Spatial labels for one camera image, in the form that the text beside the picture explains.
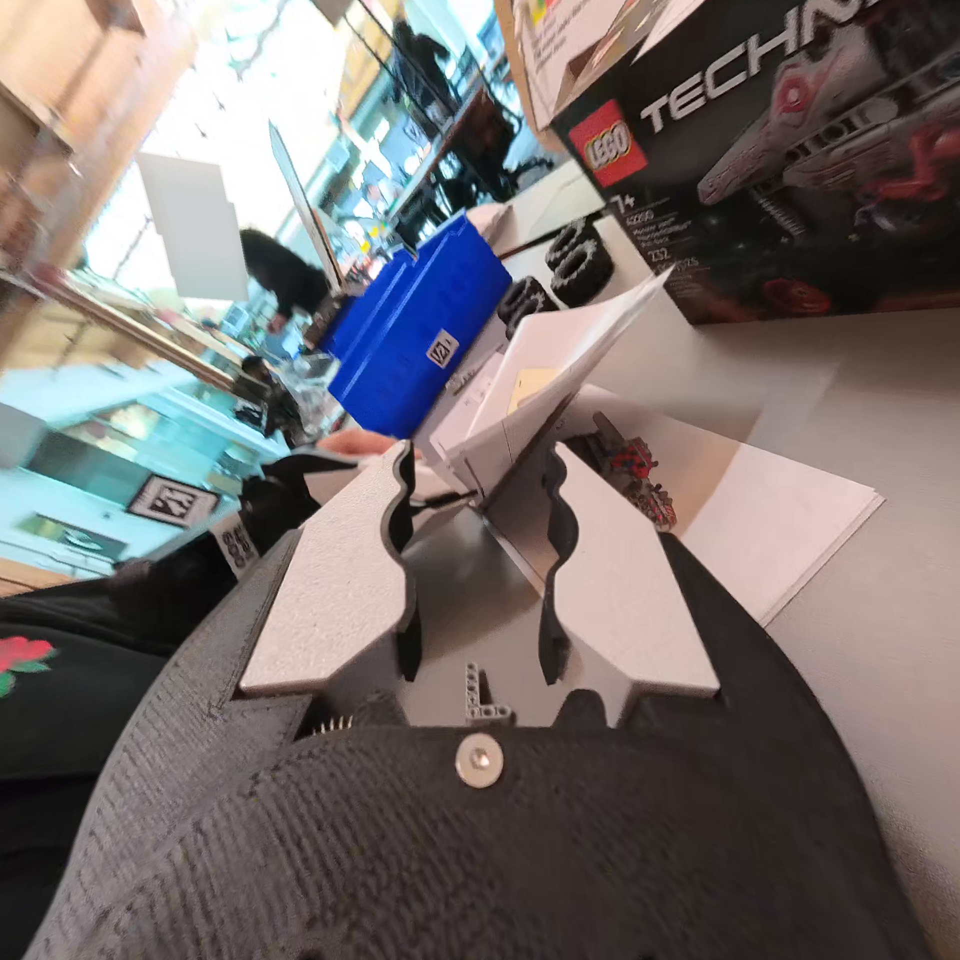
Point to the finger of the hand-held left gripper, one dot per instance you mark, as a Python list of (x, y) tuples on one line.
[(341, 480)]

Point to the black rose-print sweater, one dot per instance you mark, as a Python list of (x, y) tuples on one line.
[(60, 720)]

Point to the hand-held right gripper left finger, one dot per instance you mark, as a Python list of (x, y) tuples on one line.
[(337, 592)]

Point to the grey angled toy beam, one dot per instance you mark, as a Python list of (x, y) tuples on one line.
[(486, 701)]

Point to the person's left hand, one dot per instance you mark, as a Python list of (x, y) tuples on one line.
[(360, 442)]

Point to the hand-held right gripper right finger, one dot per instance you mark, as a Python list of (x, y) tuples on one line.
[(630, 607)]

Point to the instruction booklet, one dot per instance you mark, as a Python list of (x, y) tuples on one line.
[(750, 510)]

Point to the thin grey screen panel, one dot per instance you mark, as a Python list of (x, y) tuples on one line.
[(304, 202)]

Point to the blue plastic bin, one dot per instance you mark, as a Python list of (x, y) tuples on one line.
[(405, 337)]

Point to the white board panel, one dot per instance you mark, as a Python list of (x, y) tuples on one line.
[(195, 225)]

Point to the black toy set box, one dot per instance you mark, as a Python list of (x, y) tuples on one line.
[(750, 112)]

